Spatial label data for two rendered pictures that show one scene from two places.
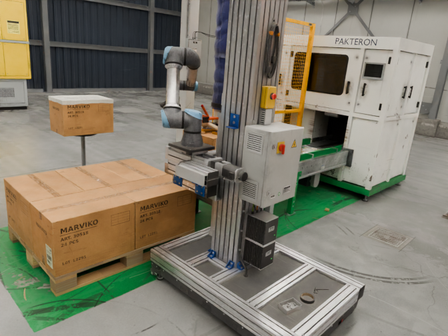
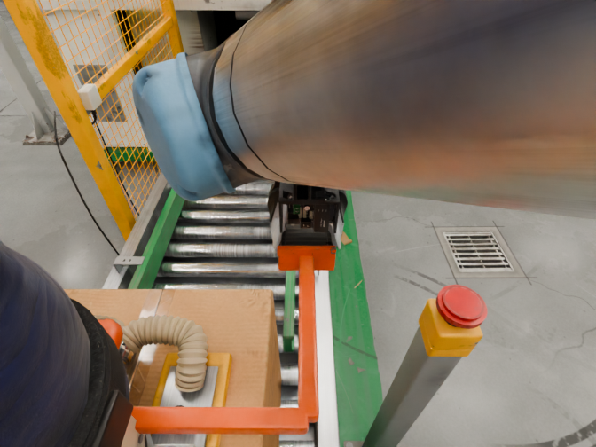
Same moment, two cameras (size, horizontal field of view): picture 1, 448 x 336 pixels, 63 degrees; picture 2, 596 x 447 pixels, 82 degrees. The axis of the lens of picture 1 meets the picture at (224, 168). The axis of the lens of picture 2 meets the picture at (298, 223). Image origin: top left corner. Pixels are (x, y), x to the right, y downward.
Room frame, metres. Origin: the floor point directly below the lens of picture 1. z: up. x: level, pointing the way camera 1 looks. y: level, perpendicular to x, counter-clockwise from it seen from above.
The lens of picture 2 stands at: (3.14, -0.08, 1.48)
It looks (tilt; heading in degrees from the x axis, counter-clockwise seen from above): 44 degrees down; 317
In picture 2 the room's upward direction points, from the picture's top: straight up
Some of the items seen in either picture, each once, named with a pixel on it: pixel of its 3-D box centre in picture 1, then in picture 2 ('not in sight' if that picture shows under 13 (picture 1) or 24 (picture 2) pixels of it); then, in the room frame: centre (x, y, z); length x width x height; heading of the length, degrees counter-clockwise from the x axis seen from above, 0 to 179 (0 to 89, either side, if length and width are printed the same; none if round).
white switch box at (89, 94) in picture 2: not in sight; (90, 97); (4.32, -0.32, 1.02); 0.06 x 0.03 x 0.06; 136
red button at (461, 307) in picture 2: not in sight; (458, 309); (3.18, -0.45, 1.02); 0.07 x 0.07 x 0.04
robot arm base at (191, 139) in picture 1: (192, 137); not in sight; (2.38, 0.23, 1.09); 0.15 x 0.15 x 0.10
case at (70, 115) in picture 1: (82, 114); not in sight; (4.32, 1.74, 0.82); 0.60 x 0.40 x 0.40; 136
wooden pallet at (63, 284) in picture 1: (103, 233); not in sight; (2.84, 0.99, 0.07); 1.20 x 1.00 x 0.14; 136
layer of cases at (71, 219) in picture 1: (103, 205); not in sight; (2.84, 0.99, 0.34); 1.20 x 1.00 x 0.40; 136
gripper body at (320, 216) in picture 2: not in sight; (309, 177); (3.38, -0.33, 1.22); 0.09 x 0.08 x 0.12; 136
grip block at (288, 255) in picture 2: not in sight; (306, 239); (3.41, -0.34, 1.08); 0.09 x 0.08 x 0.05; 46
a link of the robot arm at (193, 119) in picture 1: (192, 119); not in sight; (2.38, 0.23, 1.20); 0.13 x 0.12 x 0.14; 99
